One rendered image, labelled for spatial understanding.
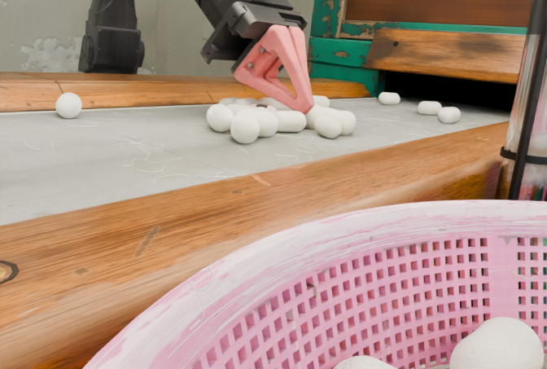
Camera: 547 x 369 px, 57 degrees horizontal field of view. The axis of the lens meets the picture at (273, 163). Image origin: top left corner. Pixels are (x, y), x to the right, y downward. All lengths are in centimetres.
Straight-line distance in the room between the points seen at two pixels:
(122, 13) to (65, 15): 179
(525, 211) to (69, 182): 20
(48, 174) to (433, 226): 19
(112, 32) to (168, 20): 197
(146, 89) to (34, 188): 32
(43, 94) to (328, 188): 36
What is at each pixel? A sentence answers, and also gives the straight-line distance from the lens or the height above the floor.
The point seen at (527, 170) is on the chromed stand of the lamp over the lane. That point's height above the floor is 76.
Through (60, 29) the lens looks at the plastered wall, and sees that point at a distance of 258.
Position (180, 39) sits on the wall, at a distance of 269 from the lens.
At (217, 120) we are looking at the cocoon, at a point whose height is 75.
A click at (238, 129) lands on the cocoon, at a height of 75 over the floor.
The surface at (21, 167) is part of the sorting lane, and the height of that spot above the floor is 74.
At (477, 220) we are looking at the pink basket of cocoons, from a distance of 17.
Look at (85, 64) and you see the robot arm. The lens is 83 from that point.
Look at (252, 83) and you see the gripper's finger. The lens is 49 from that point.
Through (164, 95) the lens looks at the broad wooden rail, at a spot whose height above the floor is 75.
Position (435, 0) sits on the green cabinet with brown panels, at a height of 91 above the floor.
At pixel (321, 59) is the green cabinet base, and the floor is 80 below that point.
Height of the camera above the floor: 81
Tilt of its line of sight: 13 degrees down
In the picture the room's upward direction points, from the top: 5 degrees clockwise
